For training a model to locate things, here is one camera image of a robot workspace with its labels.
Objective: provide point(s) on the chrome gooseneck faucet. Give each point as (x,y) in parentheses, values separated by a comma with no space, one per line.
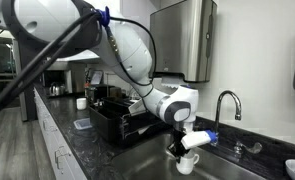
(238,111)

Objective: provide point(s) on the white square plate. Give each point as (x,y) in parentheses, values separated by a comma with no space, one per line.
(137,107)

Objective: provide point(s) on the stainless steel sink basin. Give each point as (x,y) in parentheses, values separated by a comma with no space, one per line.
(152,161)

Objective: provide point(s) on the white ceramic mug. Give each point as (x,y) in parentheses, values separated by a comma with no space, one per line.
(187,162)

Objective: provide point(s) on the white lower cabinets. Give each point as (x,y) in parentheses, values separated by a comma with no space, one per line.
(64,163)

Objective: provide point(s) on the small white cup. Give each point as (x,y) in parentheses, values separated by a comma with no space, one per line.
(81,103)

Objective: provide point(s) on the steel kettle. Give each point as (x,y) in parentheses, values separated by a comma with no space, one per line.
(57,89)

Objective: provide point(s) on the chrome right faucet handle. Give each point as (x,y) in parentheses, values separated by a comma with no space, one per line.
(239,148)

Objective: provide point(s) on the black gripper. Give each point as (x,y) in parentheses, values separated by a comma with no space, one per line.
(176,148)

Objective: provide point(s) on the steel paper towel dispenser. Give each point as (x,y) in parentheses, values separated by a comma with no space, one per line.
(183,35)

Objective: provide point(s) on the black dish drying rack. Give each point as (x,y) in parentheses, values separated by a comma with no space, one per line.
(115,124)

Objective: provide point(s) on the black coffee machine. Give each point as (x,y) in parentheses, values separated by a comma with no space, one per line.
(59,76)

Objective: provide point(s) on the framed picture on counter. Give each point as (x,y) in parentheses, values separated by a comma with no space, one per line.
(96,77)

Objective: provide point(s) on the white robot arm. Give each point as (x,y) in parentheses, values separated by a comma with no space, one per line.
(62,28)

